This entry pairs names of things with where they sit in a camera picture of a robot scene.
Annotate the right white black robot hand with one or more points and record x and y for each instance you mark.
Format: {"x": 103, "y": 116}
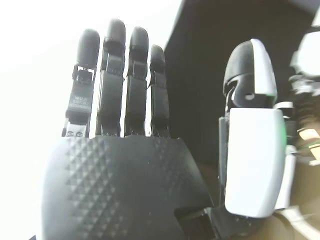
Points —
{"x": 120, "y": 187}

